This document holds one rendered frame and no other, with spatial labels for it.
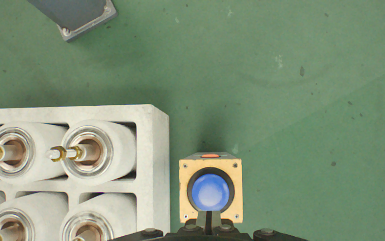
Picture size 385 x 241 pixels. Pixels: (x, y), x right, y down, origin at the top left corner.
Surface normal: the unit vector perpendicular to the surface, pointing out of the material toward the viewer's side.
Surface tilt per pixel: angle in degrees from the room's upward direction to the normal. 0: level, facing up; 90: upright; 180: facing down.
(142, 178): 0
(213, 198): 0
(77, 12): 90
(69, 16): 90
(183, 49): 0
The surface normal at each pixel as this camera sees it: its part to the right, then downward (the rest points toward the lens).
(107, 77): -0.07, -0.09
